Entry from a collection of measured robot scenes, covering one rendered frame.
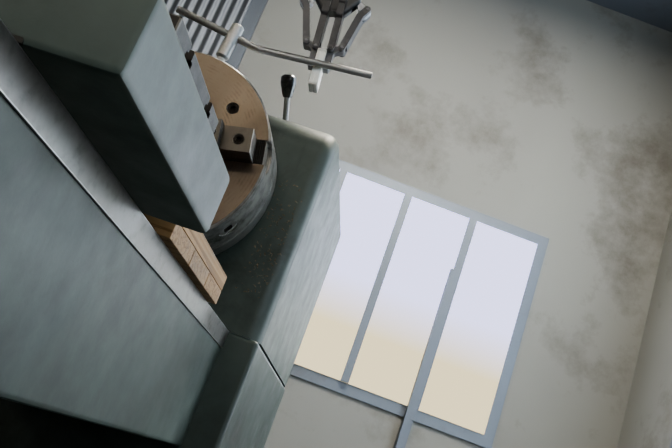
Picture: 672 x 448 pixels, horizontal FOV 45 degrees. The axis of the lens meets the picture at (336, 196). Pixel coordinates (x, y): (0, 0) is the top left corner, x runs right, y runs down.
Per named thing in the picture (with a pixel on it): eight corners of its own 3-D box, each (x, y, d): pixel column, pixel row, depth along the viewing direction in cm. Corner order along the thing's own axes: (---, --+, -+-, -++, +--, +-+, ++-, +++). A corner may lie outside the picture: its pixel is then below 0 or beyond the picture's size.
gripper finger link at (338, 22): (339, 4, 144) (347, 6, 143) (326, 60, 140) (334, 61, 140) (339, -8, 140) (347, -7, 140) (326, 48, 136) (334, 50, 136)
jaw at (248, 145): (192, 136, 125) (268, 145, 125) (186, 165, 124) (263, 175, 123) (178, 103, 115) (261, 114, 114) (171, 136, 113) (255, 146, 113)
